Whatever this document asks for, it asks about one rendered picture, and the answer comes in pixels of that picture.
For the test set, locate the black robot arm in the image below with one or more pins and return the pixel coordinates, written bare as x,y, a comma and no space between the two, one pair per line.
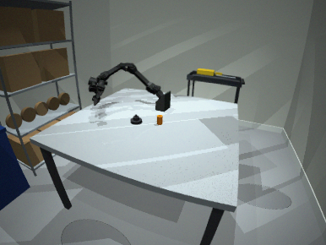
103,77

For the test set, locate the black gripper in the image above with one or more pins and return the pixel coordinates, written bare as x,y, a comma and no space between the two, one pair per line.
99,91

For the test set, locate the orange knob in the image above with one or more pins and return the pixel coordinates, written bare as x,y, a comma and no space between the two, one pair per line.
159,119

